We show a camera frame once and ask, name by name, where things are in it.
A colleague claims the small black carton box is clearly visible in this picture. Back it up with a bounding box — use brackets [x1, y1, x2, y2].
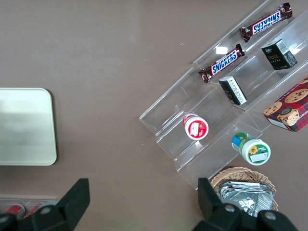
[261, 38, 298, 71]
[218, 76, 248, 106]

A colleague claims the silver foil packet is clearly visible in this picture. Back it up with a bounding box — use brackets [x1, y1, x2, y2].
[220, 189, 276, 218]
[218, 181, 264, 192]

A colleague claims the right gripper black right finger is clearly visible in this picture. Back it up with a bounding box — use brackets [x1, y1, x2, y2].
[194, 177, 299, 231]

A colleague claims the clear acrylic bottle rack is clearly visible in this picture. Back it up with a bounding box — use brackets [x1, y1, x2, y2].
[0, 194, 60, 216]

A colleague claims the clear acrylic step stand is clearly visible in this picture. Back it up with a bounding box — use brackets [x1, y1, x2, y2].
[139, 0, 308, 191]

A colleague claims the beige plastic tray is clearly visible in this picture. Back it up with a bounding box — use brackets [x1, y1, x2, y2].
[0, 87, 58, 167]

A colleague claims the red lid yogurt cup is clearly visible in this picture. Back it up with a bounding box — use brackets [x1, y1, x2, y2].
[181, 113, 209, 141]

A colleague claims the red soda bottle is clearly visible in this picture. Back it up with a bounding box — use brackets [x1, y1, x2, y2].
[23, 202, 46, 218]

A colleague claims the green lid yogurt cup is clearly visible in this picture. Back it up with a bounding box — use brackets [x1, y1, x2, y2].
[231, 132, 271, 167]

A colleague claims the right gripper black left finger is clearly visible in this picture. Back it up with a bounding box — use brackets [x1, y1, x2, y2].
[0, 178, 90, 231]

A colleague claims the Snickers chocolate bar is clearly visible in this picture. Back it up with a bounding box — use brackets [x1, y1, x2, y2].
[239, 2, 293, 44]
[198, 43, 246, 84]

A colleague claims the red cookie box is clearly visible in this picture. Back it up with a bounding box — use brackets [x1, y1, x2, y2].
[262, 76, 308, 133]

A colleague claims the light wicker basket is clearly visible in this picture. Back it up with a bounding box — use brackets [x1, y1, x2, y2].
[209, 166, 279, 218]

